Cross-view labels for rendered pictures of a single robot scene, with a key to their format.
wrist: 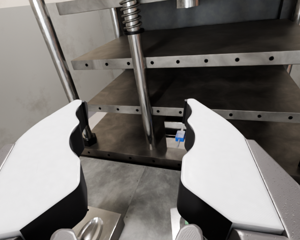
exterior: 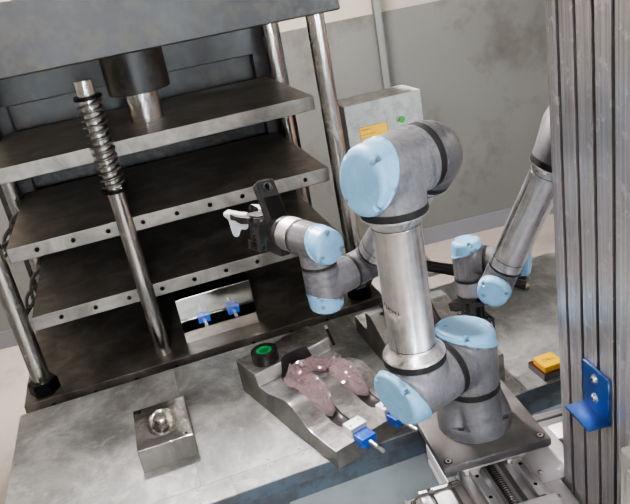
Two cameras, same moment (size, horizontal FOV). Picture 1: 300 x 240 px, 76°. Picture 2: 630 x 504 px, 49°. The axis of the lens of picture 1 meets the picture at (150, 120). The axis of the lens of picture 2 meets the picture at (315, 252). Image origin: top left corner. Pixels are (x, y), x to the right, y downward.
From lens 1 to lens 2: 155 cm
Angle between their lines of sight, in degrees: 33
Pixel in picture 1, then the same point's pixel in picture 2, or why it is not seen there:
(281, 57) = (282, 185)
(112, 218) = (176, 402)
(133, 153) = (140, 368)
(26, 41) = not seen: outside the picture
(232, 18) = (205, 141)
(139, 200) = (190, 394)
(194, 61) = (196, 208)
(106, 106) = (74, 308)
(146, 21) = not seen: hidden behind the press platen
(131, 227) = (199, 412)
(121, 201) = not seen: hidden behind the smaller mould
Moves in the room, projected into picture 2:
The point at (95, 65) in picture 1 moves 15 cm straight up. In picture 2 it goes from (54, 246) to (39, 203)
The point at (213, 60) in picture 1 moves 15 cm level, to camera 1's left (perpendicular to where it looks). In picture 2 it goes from (218, 202) to (180, 217)
